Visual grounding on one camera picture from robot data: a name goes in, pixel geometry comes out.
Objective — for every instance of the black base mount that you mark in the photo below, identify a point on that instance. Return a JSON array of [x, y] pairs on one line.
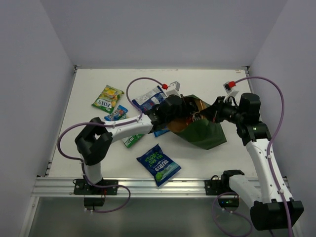
[[94, 197], [216, 186]]

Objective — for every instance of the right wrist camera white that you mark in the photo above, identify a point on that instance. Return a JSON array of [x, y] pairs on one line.
[[230, 88]]

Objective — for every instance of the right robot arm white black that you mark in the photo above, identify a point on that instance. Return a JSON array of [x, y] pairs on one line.
[[272, 206]]

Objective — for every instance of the small blue snack packet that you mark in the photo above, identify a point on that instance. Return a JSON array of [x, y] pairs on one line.
[[161, 132]]

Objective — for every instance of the green Fox's candy bag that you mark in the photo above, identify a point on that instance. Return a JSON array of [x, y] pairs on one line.
[[108, 99]]

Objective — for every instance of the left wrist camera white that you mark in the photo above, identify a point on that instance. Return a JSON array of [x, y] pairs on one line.
[[172, 89]]

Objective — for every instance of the green mint snack packet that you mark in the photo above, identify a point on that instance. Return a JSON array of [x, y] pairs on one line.
[[132, 140]]

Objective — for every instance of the green paper bag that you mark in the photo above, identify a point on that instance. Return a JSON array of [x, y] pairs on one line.
[[195, 128]]

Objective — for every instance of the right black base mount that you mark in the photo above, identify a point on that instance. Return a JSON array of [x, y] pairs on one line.
[[216, 186]]

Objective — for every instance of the dark blue snack bag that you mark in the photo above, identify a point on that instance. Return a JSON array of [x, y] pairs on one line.
[[154, 97]]

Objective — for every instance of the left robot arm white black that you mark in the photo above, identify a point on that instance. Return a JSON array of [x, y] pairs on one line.
[[94, 141]]

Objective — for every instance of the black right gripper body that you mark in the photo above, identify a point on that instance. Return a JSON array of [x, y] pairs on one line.
[[225, 111]]

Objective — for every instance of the blue Burts crisps bag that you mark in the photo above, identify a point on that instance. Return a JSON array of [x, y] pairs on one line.
[[160, 166]]

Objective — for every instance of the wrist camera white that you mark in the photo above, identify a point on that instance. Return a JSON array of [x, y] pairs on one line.
[[230, 88], [172, 89]]

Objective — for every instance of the blue M&Ms packet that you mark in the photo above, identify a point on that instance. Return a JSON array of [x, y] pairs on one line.
[[116, 114]]

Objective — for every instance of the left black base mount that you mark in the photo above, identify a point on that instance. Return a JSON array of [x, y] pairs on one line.
[[94, 197]]

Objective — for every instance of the aluminium front rail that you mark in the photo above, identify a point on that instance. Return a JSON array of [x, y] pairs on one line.
[[139, 187]]

